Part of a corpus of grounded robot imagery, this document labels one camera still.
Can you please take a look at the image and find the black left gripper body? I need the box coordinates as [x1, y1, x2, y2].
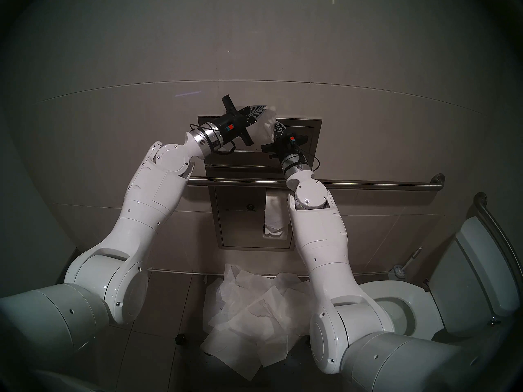
[215, 95, 255, 145]

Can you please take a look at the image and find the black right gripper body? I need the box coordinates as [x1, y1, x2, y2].
[261, 136, 308, 161]

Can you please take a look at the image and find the white paper toilet seat cover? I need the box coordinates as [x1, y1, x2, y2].
[250, 106, 278, 145]

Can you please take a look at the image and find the white toilet paper roll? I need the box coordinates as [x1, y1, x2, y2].
[263, 191, 291, 238]

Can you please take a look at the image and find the white toilet brush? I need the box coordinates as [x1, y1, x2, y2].
[388, 245, 422, 278]

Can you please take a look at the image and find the white toilet bowl with seat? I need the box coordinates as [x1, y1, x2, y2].
[360, 279, 444, 343]

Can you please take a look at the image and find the white toilet tank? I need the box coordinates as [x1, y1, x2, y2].
[427, 216, 520, 336]

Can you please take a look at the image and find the long steel grab bar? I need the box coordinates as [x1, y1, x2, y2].
[186, 174, 444, 192]

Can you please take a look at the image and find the pile of white paper sheets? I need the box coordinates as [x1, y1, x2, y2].
[199, 263, 321, 381]

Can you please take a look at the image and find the short steel grab bar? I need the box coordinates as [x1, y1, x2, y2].
[472, 192, 523, 290]

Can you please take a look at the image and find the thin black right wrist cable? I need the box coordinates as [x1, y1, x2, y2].
[300, 148, 320, 171]

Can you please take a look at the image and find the stainless steel wall dispenser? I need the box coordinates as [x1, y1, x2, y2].
[198, 116, 322, 251]

